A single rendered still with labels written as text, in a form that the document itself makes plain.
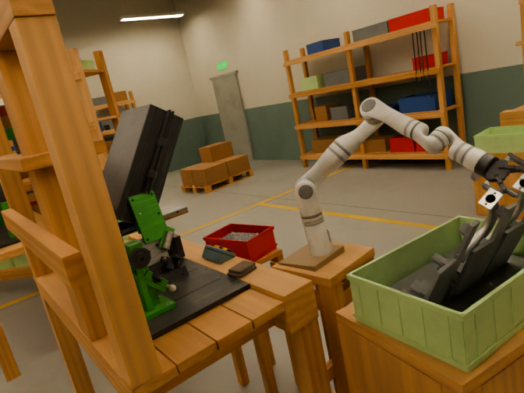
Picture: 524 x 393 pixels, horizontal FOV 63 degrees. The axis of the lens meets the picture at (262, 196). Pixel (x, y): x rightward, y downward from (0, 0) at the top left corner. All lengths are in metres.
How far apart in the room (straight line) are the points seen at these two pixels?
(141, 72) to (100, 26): 1.37
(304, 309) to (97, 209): 0.82
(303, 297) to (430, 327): 0.48
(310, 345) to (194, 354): 0.49
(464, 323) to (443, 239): 0.63
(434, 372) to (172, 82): 11.22
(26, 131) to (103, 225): 0.47
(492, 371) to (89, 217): 1.11
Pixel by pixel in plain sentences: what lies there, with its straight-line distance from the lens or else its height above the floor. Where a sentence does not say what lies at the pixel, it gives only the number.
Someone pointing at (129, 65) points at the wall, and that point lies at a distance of 11.66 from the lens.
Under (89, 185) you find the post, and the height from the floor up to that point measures 1.45.
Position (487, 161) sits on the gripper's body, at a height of 1.23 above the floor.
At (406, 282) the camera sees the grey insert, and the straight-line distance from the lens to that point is 1.61.
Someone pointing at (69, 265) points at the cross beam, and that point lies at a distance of 1.26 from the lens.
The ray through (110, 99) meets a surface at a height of 1.81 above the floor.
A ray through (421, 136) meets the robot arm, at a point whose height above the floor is 1.32.
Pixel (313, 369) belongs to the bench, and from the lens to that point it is 1.73.
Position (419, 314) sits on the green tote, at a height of 0.91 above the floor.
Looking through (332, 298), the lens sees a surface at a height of 0.76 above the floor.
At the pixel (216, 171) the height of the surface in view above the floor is 0.32.
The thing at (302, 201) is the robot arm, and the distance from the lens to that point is 1.78.
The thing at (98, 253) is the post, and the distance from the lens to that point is 1.18.
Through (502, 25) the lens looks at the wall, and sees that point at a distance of 6.68.
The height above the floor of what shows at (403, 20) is 2.12.
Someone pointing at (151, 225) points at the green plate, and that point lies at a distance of 1.90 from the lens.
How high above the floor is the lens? 1.59
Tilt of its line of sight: 14 degrees down
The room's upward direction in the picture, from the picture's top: 12 degrees counter-clockwise
